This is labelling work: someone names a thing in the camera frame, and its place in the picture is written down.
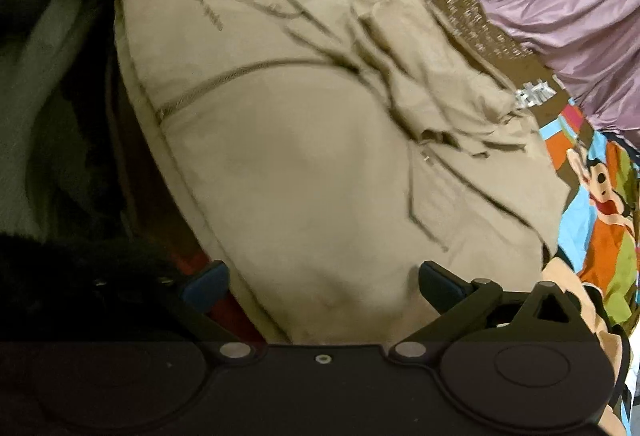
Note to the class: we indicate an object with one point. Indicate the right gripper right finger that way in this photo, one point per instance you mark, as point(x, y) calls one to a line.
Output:
point(480, 323)

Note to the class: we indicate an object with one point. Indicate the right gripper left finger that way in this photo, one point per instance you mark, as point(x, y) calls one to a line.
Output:
point(175, 310)

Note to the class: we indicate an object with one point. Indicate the beige Champion hooded jacket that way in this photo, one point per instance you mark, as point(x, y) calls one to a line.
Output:
point(325, 149)

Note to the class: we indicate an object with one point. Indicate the brown cartoon monkey bedsheet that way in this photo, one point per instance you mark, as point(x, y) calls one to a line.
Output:
point(599, 226)

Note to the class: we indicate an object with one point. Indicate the grey trousers leg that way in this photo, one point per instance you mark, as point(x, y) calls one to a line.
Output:
point(44, 175)

